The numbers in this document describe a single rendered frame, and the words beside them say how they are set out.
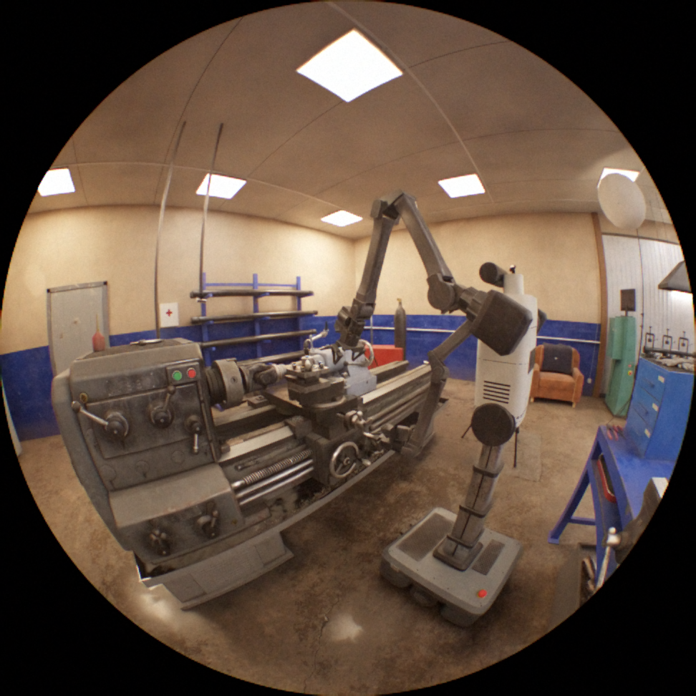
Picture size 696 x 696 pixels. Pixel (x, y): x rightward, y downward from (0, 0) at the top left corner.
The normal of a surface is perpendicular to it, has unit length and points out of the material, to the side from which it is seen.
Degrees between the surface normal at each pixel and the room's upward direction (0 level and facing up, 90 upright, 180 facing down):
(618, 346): 90
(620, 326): 90
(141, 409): 90
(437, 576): 0
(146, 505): 32
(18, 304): 90
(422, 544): 0
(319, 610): 0
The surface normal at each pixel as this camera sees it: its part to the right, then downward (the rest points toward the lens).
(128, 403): 0.74, 0.08
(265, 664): -0.03, -0.99
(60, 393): 0.52, -0.62
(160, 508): 0.37, -0.80
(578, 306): -0.67, 0.13
